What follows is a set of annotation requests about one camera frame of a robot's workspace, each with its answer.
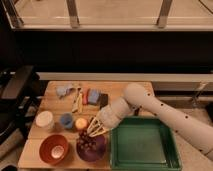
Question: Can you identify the white covered gripper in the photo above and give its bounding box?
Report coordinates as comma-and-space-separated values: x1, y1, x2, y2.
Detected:
87, 97, 132, 137

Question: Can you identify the dark red grape bunch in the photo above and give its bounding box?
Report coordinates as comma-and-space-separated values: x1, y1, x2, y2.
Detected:
77, 131, 96, 150

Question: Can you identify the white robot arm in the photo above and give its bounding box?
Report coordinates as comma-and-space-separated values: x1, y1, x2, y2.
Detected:
87, 83, 213, 161

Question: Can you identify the purple bowl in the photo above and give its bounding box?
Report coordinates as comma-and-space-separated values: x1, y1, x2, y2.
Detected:
76, 130, 107, 162

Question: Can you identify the red bowl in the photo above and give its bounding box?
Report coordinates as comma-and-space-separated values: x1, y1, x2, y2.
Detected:
39, 134, 69, 165

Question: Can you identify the orange fruit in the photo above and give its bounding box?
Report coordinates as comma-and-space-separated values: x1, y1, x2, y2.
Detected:
75, 118, 88, 131

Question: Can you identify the black rectangular block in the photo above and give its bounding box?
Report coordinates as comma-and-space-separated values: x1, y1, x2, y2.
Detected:
100, 93, 108, 108

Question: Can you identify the red marker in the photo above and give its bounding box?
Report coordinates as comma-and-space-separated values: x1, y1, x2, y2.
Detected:
83, 88, 90, 105

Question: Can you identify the blue sponge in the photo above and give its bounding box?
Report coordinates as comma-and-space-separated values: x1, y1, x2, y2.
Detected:
88, 89, 100, 104

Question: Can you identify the blue cup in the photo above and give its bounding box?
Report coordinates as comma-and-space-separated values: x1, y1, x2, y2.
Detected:
60, 113, 73, 129

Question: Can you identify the green plastic tray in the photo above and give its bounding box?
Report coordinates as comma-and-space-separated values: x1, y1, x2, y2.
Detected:
110, 117, 182, 171

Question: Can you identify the wooden board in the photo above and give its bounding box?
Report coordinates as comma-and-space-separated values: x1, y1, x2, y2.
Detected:
18, 80, 161, 170

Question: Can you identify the light blue cloth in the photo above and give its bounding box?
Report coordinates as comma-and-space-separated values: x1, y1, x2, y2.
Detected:
56, 84, 74, 98

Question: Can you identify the white cylindrical container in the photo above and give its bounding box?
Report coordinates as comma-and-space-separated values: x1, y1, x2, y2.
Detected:
35, 111, 54, 131

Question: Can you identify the black equipment at left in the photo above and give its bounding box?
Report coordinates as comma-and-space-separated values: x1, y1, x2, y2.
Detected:
0, 64, 46, 158

